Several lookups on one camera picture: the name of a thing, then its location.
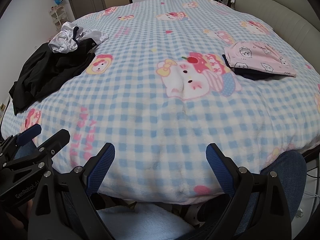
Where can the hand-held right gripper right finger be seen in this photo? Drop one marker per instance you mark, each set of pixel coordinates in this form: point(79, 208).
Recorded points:
point(220, 170)

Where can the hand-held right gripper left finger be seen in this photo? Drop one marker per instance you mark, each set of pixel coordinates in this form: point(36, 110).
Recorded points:
point(100, 170)

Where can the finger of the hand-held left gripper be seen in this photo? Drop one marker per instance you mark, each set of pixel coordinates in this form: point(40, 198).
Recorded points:
point(30, 132)
point(56, 141)

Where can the white shirt with navy trim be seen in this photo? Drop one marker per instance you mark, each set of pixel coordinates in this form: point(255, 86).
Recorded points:
point(62, 42)

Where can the black garment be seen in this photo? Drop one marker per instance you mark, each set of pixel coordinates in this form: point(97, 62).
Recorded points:
point(50, 75)

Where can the person's right leg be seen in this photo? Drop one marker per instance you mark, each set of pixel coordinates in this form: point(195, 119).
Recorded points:
point(287, 170)

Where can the blue checked cartoon blanket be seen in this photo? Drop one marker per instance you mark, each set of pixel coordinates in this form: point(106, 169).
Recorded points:
point(150, 105)

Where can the navy garment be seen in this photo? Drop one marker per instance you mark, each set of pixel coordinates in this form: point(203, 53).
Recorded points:
point(250, 75)

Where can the pink printed garment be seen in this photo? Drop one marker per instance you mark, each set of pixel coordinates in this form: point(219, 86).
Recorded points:
point(255, 55)

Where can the white rack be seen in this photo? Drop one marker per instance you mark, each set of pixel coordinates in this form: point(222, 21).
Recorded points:
point(58, 15)

